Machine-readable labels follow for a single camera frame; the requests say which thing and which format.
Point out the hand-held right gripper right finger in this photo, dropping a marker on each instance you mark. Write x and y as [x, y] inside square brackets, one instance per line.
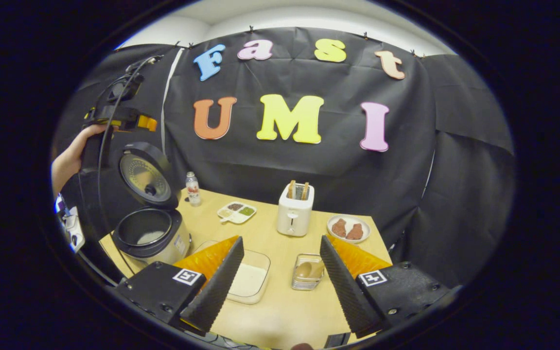
[348, 291]

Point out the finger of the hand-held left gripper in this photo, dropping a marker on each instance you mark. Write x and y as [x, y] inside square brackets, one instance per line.
[147, 123]

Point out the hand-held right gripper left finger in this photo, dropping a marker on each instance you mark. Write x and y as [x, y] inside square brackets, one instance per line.
[217, 291]

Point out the clear rice container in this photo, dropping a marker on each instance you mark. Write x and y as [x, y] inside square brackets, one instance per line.
[251, 282]

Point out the silver chopstick holder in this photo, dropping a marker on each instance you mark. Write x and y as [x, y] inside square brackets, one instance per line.
[304, 284]

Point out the wooden spoon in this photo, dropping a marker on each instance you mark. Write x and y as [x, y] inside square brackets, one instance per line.
[306, 270]

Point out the dark grey rice cooker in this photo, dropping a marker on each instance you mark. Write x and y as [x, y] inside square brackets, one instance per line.
[158, 243]

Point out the brown meat piece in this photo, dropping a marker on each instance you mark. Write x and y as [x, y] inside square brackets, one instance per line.
[339, 227]
[355, 232]

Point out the white round plate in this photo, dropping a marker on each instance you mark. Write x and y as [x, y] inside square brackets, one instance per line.
[365, 228]

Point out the white divided bean dish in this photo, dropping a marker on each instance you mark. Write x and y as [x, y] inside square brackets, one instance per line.
[236, 214]

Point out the small clear drink bottle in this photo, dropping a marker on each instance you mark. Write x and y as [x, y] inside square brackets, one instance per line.
[193, 192]

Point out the white toaster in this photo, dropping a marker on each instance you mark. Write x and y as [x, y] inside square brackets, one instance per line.
[292, 218]

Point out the computer monitor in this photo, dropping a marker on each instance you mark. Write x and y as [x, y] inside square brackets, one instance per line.
[61, 205]

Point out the toast slice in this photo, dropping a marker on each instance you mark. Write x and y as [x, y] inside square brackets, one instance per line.
[305, 191]
[291, 189]

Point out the white side desk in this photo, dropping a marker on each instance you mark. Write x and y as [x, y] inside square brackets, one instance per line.
[73, 233]

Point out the black backdrop cloth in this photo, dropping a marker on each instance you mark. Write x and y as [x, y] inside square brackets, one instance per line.
[406, 170]

